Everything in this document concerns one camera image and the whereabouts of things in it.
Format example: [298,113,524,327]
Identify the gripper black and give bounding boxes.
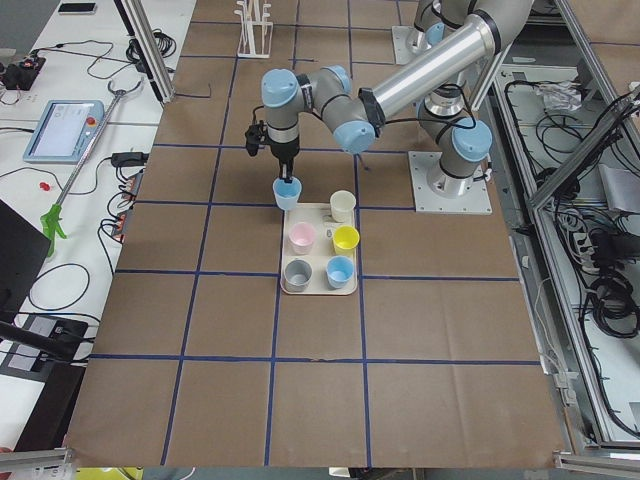
[245,121,300,183]

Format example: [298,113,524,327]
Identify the light blue cup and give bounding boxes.
[326,255,354,289]
[272,177,302,211]

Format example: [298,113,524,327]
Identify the cream white cup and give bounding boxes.
[330,190,356,223]

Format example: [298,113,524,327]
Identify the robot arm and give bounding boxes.
[407,0,445,53]
[245,1,532,182]

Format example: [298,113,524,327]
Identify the pink cup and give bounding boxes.
[288,222,316,255]

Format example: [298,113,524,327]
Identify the yellow cup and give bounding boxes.
[332,225,360,256]

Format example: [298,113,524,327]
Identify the grey cup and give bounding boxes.
[284,259,313,293]

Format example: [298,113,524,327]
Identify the cream serving tray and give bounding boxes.
[280,203,358,296]

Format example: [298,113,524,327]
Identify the black power adapter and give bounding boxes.
[111,151,149,168]

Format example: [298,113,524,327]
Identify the teach pendant tablet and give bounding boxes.
[23,100,105,165]

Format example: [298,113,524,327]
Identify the black smartphone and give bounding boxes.
[57,2,97,15]

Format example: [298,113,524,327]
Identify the black monitor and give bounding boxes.
[0,201,50,323]

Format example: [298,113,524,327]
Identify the white wire cup rack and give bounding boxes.
[234,0,274,59]

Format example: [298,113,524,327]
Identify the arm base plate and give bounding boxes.
[408,151,492,215]
[392,26,432,65]

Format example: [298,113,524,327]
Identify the aluminium frame post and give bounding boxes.
[114,0,175,104]

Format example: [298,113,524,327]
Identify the green handled reacher grabber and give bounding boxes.
[40,77,144,257]

